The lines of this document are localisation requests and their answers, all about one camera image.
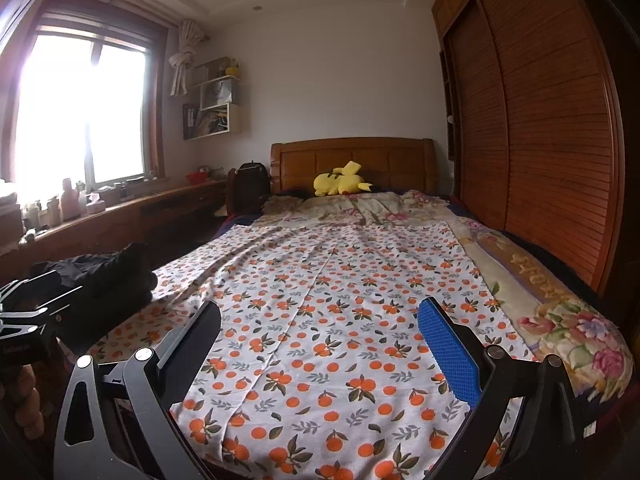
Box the wooden slatted wardrobe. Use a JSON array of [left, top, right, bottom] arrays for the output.
[[431, 0, 640, 301]]

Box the row of small jars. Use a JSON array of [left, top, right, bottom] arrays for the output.
[[22, 197, 62, 231]]

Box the person's left hand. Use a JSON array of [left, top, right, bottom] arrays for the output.
[[12, 360, 47, 438]]

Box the floral quilt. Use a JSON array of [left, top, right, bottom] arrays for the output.
[[262, 189, 635, 403]]

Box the black backpack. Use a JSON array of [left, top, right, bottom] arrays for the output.
[[234, 161, 270, 213]]

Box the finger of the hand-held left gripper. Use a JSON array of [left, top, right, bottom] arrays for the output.
[[0, 271, 62, 311], [30, 286, 85, 321]]

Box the wooden bed headboard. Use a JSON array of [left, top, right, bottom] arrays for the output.
[[270, 137, 437, 196]]

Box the wooden framed window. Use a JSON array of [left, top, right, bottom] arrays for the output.
[[0, 7, 168, 186]]

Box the white wall shelf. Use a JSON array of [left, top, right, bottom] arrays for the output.
[[181, 56, 242, 141]]

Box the long wooden desk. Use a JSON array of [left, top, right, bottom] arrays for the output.
[[0, 179, 228, 281]]

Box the orange fruit print bed sheet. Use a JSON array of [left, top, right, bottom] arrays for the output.
[[87, 220, 538, 480]]

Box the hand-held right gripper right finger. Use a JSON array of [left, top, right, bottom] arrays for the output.
[[417, 297, 583, 480]]

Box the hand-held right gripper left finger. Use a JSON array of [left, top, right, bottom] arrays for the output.
[[52, 301, 222, 480]]

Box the yellow plush toy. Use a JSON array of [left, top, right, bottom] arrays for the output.
[[313, 160, 374, 197]]

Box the pile of dark folded clothes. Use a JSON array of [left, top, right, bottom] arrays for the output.
[[65, 270, 157, 356]]

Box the tied white curtain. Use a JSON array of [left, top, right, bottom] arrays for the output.
[[169, 19, 207, 97]]

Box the pink bottle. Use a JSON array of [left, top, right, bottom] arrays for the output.
[[60, 178, 81, 221]]

